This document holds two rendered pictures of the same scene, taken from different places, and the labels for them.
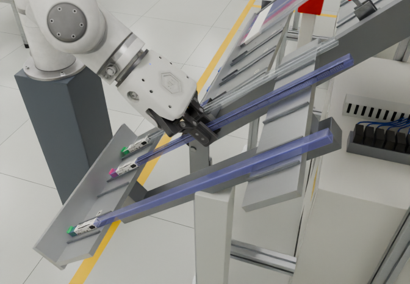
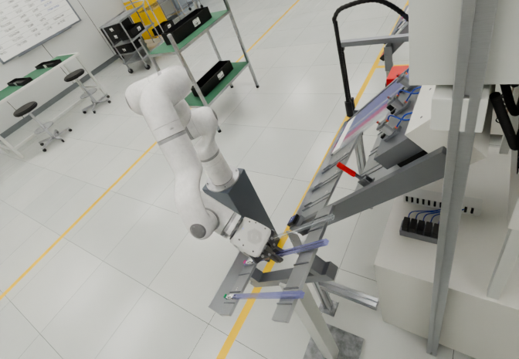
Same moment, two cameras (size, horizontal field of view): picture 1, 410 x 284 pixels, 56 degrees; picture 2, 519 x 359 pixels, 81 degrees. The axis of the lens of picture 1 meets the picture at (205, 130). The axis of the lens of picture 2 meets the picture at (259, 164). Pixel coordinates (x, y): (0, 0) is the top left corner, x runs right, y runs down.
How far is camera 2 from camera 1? 0.52 m
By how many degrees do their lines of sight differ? 21
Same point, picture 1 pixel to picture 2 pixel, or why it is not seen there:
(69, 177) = not seen: hidden behind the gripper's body
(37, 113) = not seen: hidden behind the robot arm
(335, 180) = (387, 259)
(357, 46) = (362, 201)
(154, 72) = (245, 233)
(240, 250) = (340, 291)
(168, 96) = (252, 245)
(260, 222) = (371, 259)
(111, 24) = (221, 215)
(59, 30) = (195, 234)
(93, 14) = (208, 225)
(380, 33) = (372, 198)
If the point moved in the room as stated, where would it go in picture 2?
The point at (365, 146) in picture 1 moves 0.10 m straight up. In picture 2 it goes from (410, 233) to (410, 217)
